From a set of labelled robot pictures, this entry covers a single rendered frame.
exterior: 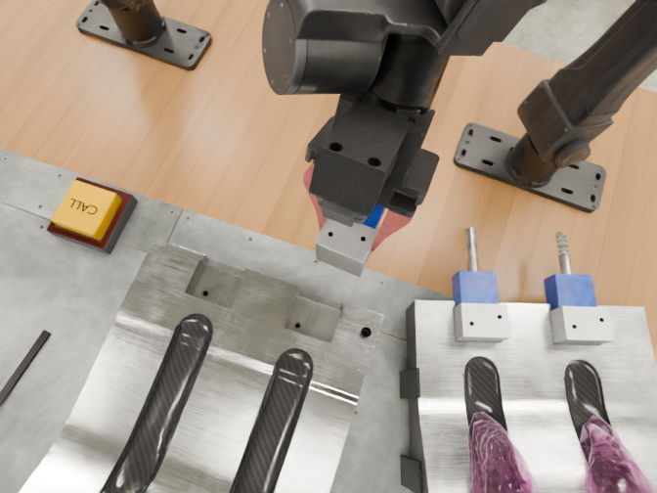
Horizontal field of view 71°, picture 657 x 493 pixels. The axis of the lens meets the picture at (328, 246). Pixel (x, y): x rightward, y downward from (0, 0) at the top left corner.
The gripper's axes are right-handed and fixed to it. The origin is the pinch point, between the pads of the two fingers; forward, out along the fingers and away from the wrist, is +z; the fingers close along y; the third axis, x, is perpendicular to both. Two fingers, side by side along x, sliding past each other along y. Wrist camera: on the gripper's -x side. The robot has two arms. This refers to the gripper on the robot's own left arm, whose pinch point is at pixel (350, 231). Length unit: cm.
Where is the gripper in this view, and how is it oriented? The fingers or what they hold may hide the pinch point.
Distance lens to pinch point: 44.3
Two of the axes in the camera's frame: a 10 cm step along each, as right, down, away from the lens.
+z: -2.0, 7.0, 6.8
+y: 9.2, 3.8, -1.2
